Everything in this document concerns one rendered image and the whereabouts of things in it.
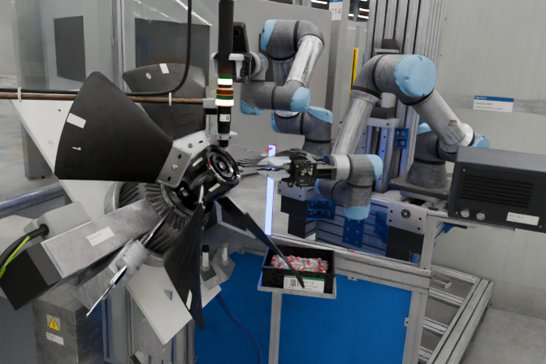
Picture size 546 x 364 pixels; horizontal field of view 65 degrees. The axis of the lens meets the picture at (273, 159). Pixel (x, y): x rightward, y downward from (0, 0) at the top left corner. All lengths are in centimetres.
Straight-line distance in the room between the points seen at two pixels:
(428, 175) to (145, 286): 107
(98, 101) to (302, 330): 112
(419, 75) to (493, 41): 151
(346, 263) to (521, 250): 169
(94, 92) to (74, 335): 64
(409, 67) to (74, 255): 95
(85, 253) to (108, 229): 8
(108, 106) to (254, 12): 428
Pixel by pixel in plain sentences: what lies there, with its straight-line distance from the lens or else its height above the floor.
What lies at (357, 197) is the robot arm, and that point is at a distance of 127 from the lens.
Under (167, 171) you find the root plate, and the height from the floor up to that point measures 121.
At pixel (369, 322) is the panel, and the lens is 159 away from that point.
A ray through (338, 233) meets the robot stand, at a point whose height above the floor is 76.
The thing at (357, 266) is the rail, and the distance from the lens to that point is 148.
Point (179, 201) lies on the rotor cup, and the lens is 103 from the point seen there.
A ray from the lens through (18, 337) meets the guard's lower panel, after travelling 179.
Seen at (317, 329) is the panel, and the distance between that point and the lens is 166.
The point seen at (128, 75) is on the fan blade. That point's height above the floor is 141.
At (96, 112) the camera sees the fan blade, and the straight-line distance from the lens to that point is 91.
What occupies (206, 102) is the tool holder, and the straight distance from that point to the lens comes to 109.
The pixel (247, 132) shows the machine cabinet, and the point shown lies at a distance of 516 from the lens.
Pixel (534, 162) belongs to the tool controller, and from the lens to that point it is 135.
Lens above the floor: 148
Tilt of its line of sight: 14 degrees down
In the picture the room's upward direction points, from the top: 3 degrees clockwise
